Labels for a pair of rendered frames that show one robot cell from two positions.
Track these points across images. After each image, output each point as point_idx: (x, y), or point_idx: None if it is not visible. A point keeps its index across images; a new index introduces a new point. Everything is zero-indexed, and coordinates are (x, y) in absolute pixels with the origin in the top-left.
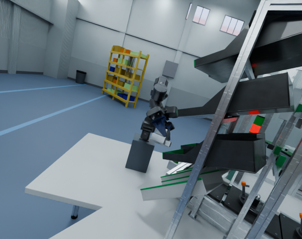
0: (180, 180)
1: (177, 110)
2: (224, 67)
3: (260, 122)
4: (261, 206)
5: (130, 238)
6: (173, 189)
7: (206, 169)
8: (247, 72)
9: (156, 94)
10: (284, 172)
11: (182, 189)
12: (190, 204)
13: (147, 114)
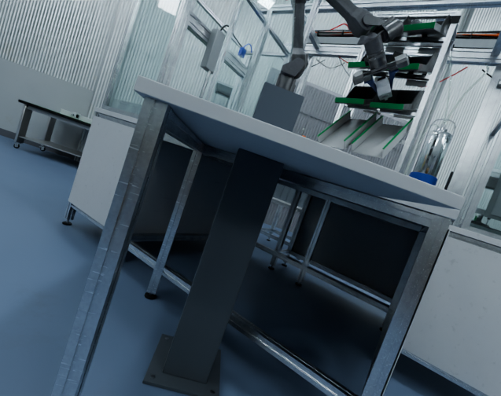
0: (365, 133)
1: (419, 64)
2: (420, 33)
3: None
4: None
5: None
6: (402, 133)
7: (373, 118)
8: (411, 41)
9: (397, 34)
10: (429, 104)
11: (405, 130)
12: None
13: (409, 63)
